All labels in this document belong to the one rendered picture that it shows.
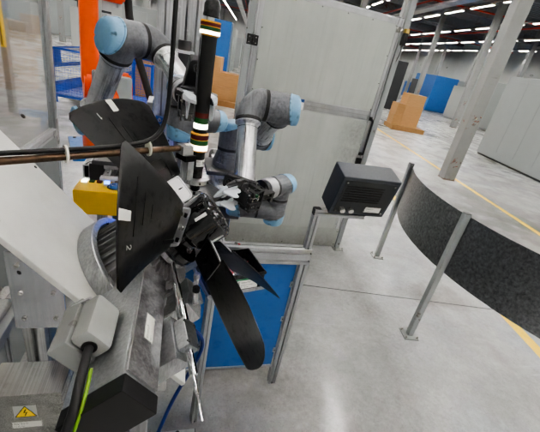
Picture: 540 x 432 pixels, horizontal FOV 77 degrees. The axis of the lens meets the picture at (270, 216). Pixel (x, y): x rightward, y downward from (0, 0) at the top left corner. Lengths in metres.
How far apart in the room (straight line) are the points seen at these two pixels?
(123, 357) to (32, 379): 0.43
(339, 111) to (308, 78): 0.37
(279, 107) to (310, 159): 1.67
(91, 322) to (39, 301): 0.29
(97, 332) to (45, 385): 0.38
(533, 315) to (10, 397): 2.17
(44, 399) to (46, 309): 0.20
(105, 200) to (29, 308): 0.50
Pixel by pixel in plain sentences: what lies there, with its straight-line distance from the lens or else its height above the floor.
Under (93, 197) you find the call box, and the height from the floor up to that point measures 1.05.
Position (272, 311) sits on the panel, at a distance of 1.70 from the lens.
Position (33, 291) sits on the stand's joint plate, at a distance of 0.90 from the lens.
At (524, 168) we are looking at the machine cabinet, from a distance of 11.01.
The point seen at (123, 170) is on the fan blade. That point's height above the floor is 1.40.
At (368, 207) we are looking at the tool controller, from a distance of 1.49.
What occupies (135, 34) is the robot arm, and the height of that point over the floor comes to 1.56.
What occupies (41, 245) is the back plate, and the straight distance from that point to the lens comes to 0.79.
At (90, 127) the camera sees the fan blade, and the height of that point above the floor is 1.38.
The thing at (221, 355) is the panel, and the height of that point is 0.21.
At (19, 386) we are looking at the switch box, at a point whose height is 0.84.
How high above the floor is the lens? 1.60
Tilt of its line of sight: 25 degrees down
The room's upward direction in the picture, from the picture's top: 12 degrees clockwise
